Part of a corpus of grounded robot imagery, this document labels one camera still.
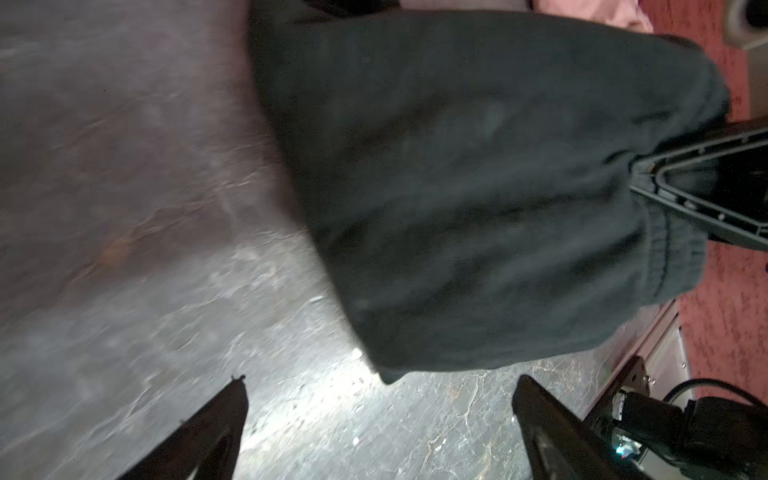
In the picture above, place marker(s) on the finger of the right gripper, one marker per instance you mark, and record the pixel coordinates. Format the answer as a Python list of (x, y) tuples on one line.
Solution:
[(716, 179)]

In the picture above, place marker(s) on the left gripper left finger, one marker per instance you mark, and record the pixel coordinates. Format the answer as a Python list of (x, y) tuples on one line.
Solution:
[(205, 446)]

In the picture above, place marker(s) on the black shorts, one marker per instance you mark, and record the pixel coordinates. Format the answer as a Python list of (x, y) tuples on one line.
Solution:
[(465, 175)]

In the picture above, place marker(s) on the pink shorts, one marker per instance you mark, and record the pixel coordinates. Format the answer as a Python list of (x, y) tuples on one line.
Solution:
[(625, 14)]

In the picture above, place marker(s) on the aluminium front rail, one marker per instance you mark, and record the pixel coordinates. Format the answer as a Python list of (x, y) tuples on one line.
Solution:
[(652, 364)]

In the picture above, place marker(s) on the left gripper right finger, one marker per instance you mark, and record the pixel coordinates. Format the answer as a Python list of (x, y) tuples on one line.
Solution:
[(558, 444)]

